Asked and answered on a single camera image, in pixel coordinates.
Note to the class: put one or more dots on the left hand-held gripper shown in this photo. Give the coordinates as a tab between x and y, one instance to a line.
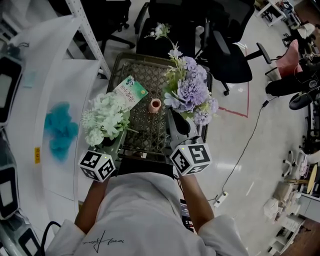
97	165

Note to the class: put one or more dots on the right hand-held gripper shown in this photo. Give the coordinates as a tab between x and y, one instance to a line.
191	158

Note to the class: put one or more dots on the pink vase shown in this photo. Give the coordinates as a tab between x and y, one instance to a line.
154	106

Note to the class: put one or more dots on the purple flowers bunch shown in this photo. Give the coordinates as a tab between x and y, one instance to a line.
191	92

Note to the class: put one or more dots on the white flowers bunch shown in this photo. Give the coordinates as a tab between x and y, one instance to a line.
105	117

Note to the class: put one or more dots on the person's right forearm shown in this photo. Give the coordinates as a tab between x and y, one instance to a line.
196	200

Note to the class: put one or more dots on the person's left forearm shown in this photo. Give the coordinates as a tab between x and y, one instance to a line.
91	202

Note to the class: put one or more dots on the dark lattice crate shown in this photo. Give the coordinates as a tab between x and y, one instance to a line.
150	125

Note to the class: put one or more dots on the teal fluffy cloth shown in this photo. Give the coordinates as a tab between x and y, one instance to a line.
61	130

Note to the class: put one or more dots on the green printed booklet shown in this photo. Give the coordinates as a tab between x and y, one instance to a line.
131	92

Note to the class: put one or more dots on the yellow label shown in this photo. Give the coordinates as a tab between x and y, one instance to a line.
37	155

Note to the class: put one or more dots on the person's white shirt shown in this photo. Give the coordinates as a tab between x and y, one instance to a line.
142	215

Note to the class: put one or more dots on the red floor tape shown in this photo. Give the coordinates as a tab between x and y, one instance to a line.
247	100

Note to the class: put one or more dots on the white power strip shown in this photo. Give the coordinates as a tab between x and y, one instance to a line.
221	198

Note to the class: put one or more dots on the black labelled device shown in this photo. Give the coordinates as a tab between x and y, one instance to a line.
187	215

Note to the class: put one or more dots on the black office chair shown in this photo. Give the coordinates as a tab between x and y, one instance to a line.
225	50
105	15
155	15

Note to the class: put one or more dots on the black framed device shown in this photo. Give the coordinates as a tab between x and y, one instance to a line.
7	193
30	243
8	87

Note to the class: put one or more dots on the pale blue card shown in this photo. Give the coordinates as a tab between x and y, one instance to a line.
30	78

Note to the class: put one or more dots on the white chair base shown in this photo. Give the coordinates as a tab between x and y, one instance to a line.
293	163

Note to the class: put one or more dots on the beige bags pile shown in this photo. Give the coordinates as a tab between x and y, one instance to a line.
281	197

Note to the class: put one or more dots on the pink chair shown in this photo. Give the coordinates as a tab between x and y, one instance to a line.
290	60

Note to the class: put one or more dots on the round wooden stool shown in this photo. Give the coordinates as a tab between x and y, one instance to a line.
312	178

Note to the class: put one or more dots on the white desk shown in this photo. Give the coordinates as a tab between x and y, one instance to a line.
275	10

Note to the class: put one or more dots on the white perforated shelf post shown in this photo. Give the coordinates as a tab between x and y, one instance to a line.
92	42

